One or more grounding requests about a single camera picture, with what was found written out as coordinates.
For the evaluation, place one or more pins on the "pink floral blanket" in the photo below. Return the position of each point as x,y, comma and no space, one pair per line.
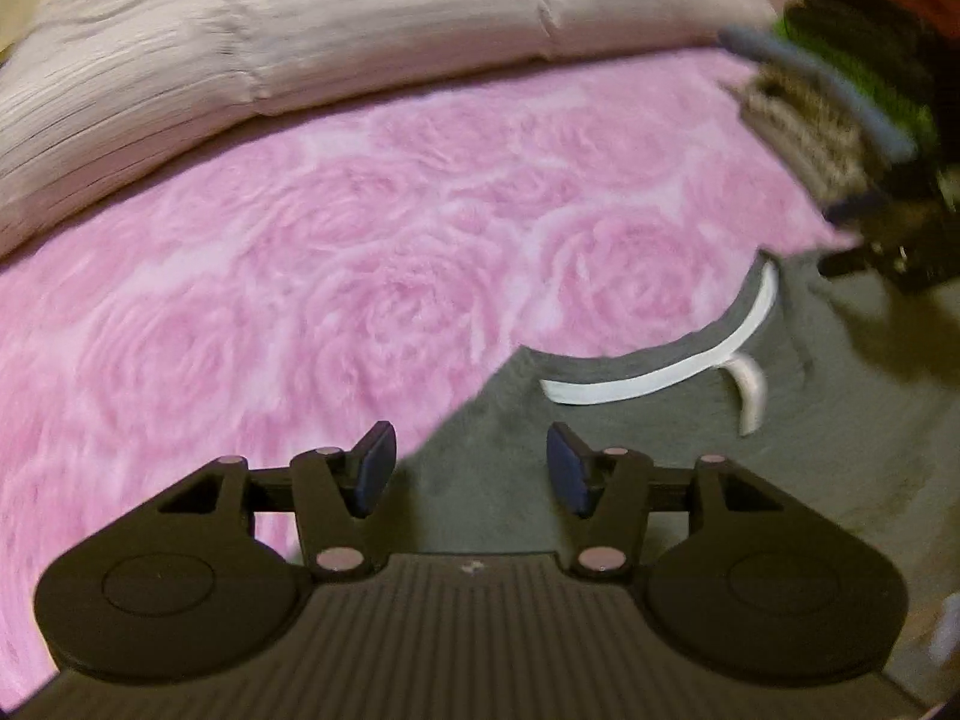
300,240

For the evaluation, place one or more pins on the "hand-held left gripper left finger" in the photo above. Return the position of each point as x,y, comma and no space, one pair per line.
373,469

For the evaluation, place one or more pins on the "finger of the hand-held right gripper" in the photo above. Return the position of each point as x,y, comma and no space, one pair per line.
847,264

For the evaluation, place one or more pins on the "grey-brown fleece garment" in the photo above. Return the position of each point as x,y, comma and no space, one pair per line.
750,465

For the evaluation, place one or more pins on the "stack of folded clothes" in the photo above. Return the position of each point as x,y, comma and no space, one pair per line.
840,75

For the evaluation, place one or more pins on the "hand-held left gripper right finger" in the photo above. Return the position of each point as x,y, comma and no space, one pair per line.
568,469

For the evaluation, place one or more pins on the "pale grey duvet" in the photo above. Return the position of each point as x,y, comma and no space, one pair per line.
262,37

